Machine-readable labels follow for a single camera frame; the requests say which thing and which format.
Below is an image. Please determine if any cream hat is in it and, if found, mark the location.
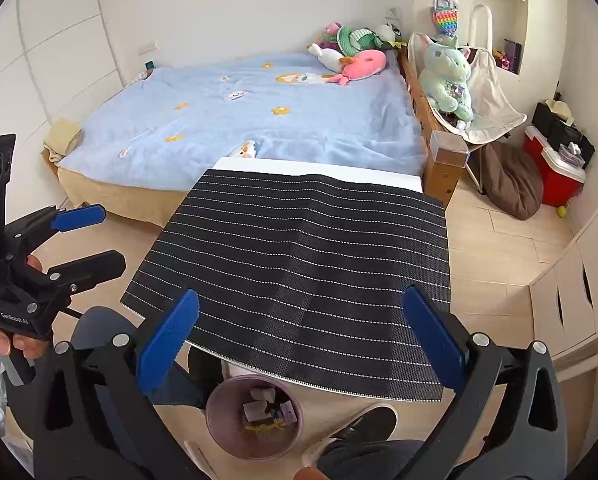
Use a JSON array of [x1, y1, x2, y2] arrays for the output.
[[546, 99, 576, 125]]

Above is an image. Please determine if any beige drawer cabinet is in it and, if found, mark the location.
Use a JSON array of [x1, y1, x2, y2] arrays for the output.
[[529, 200, 598, 376]]

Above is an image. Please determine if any red cooler box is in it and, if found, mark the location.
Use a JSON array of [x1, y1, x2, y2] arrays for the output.
[[523, 126, 586, 207]]

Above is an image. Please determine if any purple translucent waste bin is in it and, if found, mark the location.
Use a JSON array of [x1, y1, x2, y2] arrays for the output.
[[205, 376, 304, 461]]

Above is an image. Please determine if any white hoop frame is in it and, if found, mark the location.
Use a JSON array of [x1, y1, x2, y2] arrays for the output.
[[468, 5, 494, 51]]

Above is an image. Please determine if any green striped plush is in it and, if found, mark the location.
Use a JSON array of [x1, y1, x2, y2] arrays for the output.
[[336, 25, 387, 57]]

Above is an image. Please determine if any person's left hand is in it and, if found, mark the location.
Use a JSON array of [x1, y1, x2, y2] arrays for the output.
[[0, 317, 46, 362]]

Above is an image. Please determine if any black striped placemat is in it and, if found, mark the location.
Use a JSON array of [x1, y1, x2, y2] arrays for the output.
[[120, 169, 452, 402]]

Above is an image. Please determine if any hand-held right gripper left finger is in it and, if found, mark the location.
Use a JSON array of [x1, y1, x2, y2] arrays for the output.
[[42, 289, 207, 480]]

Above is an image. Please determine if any white table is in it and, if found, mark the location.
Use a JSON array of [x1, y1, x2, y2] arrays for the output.
[[213, 156, 425, 396]]

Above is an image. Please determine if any dark purple box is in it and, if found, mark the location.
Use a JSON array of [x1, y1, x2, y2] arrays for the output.
[[504, 39, 522, 73]]

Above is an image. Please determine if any pink purple plush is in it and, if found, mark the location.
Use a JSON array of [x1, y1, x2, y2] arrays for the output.
[[318, 22, 345, 51]]

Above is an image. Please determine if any purple cartoon card packet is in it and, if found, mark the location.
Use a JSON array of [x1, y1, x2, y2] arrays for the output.
[[276, 400, 300, 426]]

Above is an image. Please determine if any clear plastic box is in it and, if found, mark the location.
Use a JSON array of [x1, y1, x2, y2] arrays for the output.
[[429, 130, 470, 166]]

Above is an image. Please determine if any pink whale plush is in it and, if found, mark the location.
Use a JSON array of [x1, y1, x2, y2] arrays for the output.
[[326, 49, 387, 86]]

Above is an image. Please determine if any light blue blanket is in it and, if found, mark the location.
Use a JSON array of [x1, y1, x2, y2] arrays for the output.
[[58, 51, 427, 192]]

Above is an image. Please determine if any white canvas folding chair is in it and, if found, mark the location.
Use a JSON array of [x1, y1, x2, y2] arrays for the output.
[[409, 32, 528, 196]]

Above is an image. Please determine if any white green plush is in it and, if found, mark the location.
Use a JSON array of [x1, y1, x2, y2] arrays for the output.
[[376, 21, 409, 50]]

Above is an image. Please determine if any black bag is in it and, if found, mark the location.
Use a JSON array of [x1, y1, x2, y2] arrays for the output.
[[531, 102, 596, 168]]

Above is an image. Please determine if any wooden bed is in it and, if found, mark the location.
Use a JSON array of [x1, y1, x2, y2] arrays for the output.
[[42, 50, 470, 228]]

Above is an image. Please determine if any brown cushion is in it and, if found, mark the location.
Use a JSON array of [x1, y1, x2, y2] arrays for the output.
[[481, 142, 544, 220]]

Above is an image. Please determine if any white plush toy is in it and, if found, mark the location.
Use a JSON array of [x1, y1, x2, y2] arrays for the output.
[[307, 42, 352, 73]]

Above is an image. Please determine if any beige folded cloth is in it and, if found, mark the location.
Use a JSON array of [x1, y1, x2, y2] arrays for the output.
[[43, 119, 82, 163]]

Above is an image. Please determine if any person's right leg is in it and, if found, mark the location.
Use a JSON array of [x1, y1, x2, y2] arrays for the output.
[[304, 439, 445, 480]]

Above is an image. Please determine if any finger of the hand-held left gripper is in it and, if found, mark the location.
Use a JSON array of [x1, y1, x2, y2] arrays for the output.
[[2, 203, 106, 256], [33, 250, 126, 294]]

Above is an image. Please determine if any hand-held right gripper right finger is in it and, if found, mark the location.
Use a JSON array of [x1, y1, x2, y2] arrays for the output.
[[403, 284, 570, 480]]

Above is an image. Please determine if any teal unicorn plush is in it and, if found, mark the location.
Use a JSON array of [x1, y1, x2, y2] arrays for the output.
[[418, 36, 474, 122]]

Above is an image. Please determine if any white wardrobe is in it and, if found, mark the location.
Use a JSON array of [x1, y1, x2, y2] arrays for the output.
[[0, 0, 125, 221]]

